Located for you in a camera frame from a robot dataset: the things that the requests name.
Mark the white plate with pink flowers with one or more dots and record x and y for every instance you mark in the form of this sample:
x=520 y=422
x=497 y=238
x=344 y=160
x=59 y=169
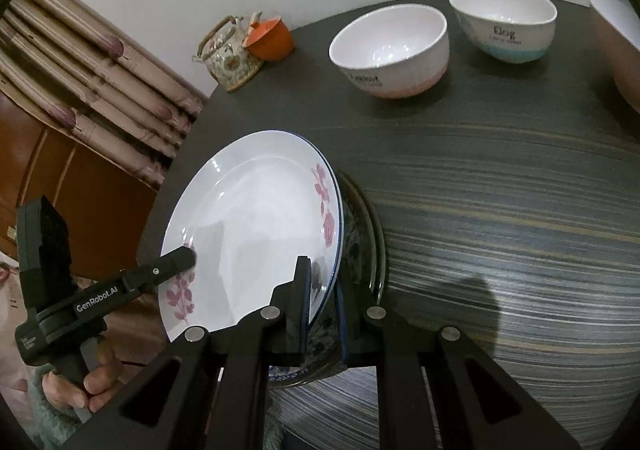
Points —
x=250 y=220

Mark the person's left hand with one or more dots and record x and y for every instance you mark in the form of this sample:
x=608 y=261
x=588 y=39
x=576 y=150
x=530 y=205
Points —
x=100 y=385

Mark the large blue floral plate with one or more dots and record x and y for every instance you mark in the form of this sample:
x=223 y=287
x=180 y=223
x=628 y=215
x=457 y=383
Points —
x=380 y=250

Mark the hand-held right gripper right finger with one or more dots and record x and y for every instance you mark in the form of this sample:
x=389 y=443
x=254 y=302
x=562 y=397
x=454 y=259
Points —
x=342 y=320

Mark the white bowl with pink base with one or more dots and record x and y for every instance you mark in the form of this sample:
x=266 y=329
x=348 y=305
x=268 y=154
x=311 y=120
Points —
x=390 y=40

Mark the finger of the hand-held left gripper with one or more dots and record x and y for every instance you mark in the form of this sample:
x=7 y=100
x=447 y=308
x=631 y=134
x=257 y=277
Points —
x=170 y=266

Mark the orange tea cup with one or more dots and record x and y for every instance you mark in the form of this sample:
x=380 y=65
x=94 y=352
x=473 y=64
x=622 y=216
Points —
x=272 y=40

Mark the brown wooden cabinet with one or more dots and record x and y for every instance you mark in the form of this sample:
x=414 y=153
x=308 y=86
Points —
x=75 y=180

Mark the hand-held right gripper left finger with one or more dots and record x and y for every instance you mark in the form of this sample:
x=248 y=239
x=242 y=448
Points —
x=302 y=310

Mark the white bowl with blue base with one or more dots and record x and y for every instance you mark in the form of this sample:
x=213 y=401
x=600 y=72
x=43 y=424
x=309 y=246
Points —
x=500 y=10

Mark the floral ceramic teapot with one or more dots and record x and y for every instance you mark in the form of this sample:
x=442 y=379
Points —
x=227 y=60

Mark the beige patterned curtain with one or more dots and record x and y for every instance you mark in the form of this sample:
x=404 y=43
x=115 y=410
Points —
x=100 y=80

